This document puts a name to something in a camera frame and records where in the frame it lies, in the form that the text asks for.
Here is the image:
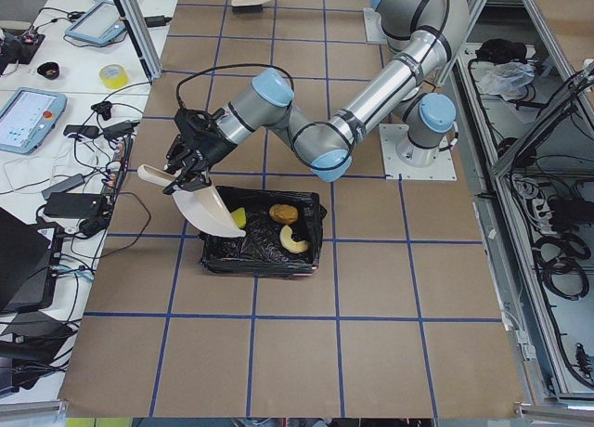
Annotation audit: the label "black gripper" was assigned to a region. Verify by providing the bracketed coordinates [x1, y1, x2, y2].
[162, 109, 232, 195]

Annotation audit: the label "beige plastic dustpan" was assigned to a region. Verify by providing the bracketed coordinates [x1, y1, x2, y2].
[137, 164, 246, 238]

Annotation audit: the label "white hand brush black bristles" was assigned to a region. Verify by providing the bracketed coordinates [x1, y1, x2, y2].
[231, 0, 277, 14]

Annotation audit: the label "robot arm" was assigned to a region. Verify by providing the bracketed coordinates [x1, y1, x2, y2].
[164, 0, 470, 195]

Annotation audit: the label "bin with black bag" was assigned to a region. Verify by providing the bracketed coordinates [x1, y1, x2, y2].
[200, 187, 327, 278]

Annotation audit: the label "black power adapter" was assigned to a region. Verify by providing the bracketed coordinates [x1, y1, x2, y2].
[103, 121, 139, 140]

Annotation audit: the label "yellow green sponge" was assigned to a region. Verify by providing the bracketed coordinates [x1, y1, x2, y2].
[231, 207, 247, 229]

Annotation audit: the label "yellow potato toy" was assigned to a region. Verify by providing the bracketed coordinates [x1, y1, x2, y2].
[268, 204, 299, 225]

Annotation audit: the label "yellow tape roll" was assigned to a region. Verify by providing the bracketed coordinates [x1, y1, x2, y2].
[98, 64, 129, 90]

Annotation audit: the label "braided bread piece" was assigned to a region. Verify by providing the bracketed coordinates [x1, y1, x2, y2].
[279, 225, 310, 254]

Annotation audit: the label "black power brick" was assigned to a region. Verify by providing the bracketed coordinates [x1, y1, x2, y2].
[44, 192, 107, 218]

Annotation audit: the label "black small bowl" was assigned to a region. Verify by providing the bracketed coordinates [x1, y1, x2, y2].
[36, 61, 60, 80]

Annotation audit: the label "blue teach pendant tablet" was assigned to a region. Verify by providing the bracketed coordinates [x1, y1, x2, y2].
[65, 0, 126, 47]

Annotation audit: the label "black laptop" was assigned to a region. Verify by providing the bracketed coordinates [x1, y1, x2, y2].
[1, 210, 64, 316]

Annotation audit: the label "crumpled white cloth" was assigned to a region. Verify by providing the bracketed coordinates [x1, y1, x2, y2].
[477, 61, 536, 101]

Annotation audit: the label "aluminium frame post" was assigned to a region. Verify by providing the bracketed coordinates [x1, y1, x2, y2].
[112, 0, 162, 83]

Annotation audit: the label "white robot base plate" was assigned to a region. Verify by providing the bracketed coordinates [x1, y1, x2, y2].
[379, 123, 458, 182]

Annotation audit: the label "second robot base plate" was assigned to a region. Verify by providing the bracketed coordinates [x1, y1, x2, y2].
[363, 7, 392, 45]

